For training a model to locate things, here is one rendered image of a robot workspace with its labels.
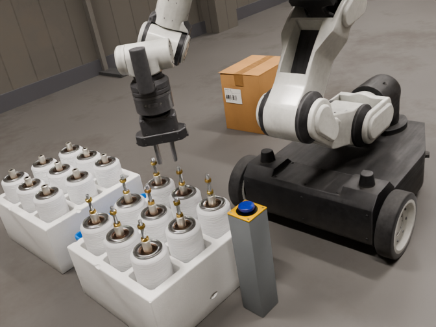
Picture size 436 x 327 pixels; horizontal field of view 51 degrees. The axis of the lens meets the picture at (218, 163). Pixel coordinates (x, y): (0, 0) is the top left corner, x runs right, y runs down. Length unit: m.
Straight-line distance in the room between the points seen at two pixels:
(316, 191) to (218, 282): 0.40
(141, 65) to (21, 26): 2.71
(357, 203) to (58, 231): 0.93
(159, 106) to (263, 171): 0.59
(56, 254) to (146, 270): 0.51
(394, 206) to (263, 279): 0.41
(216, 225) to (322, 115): 0.41
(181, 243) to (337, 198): 0.48
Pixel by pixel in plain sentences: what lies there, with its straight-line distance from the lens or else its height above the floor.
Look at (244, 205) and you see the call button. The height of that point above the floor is 0.33.
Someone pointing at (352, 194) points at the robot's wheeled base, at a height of 0.20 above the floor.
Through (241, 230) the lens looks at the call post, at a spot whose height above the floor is 0.28.
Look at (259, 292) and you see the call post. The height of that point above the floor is 0.09.
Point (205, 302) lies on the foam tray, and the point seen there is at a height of 0.05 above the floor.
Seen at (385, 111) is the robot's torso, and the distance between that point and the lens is 1.62.
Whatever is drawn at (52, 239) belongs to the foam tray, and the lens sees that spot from 1.56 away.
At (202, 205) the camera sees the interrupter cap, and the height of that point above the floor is 0.25.
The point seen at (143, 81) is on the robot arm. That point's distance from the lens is 0.98.
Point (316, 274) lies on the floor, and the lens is 1.39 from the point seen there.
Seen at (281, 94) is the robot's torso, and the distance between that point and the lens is 1.26.
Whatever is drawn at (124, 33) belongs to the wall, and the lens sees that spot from 4.12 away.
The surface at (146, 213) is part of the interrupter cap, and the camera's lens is 1.30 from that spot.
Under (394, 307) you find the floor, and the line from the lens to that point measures 1.31.
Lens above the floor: 0.93
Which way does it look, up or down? 27 degrees down
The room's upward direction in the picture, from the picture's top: 10 degrees counter-clockwise
